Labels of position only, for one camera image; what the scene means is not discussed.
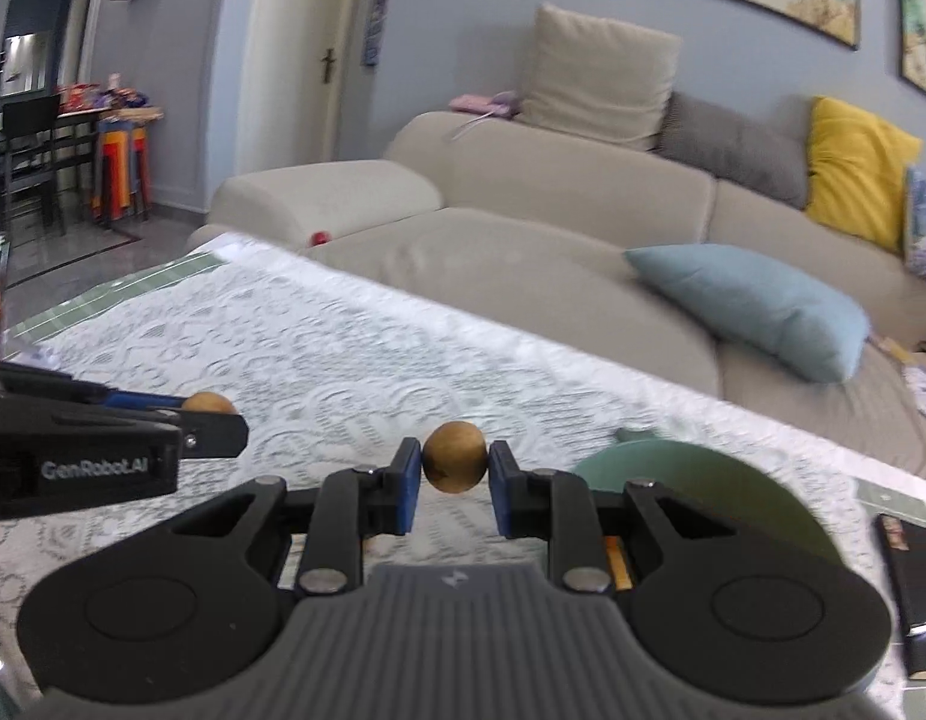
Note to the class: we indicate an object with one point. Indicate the pink flat pouch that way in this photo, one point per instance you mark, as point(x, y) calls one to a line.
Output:
point(474, 103)

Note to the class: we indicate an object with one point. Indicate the black dining chair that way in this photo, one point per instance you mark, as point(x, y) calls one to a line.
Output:
point(31, 157)

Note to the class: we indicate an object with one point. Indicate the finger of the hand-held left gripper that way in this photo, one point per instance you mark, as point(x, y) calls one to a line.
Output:
point(211, 436)
point(144, 400)

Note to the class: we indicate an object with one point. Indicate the green plastic colander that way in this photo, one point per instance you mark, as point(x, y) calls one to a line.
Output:
point(721, 484)

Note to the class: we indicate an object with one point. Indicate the pile of colourful packets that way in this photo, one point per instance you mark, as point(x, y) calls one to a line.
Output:
point(106, 97)

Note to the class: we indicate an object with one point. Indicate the beige sofa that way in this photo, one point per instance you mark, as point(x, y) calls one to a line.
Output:
point(508, 262)

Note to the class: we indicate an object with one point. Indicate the small red ball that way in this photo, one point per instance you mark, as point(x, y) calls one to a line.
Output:
point(321, 238)

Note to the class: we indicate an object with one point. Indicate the narrow blue wall poster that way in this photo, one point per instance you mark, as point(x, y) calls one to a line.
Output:
point(373, 30)

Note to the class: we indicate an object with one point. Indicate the white lace tablecloth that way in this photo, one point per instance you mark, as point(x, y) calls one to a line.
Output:
point(320, 360)

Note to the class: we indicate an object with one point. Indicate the small brown longan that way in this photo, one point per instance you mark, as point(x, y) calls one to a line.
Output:
point(454, 459)
point(210, 403)

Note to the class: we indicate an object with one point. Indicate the yellow pillow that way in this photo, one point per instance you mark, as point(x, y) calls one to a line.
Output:
point(856, 172)

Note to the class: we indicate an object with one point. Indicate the light blue pillow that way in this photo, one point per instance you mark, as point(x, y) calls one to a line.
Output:
point(755, 307)

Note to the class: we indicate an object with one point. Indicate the beige cushion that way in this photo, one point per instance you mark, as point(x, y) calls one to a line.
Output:
point(598, 79)

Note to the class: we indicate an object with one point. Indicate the stack of colourful stools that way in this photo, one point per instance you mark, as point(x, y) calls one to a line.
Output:
point(121, 172)

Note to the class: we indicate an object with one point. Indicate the small purple pouch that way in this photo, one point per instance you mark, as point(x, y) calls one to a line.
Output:
point(506, 103)

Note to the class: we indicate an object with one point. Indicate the white door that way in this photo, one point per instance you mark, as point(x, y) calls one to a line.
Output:
point(298, 52)

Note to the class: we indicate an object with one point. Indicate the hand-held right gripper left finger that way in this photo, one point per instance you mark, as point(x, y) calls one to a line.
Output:
point(406, 487)

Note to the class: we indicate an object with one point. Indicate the dark dining table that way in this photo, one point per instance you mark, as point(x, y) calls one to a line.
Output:
point(80, 124)

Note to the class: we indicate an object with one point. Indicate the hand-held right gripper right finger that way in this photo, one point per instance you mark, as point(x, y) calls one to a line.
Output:
point(502, 491)

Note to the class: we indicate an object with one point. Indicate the grey cushion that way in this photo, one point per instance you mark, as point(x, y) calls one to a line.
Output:
point(733, 146)

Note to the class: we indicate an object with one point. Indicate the black notebook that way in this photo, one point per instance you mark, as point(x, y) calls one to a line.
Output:
point(916, 592)

